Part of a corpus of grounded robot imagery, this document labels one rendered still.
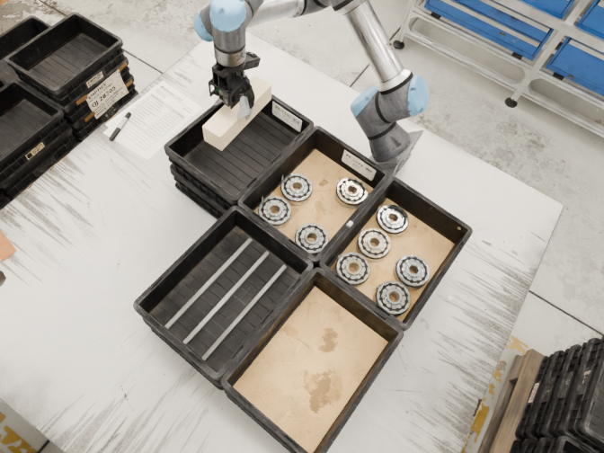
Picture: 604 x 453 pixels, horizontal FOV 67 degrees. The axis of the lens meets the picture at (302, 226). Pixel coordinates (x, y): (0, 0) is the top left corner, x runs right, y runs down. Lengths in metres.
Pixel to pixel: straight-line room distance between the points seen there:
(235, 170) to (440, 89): 1.94
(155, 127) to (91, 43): 0.80
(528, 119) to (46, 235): 2.75
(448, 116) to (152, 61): 1.86
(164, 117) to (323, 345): 1.05
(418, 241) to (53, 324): 1.13
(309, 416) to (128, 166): 1.04
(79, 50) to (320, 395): 1.91
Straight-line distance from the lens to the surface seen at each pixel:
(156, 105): 1.89
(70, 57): 2.48
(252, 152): 1.56
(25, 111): 2.47
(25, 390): 1.53
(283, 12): 1.42
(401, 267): 1.39
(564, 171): 3.14
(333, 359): 1.29
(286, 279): 1.34
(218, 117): 1.29
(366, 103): 1.57
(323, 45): 3.23
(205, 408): 1.40
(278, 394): 1.26
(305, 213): 1.44
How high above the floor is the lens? 2.08
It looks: 62 degrees down
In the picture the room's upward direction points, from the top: 12 degrees clockwise
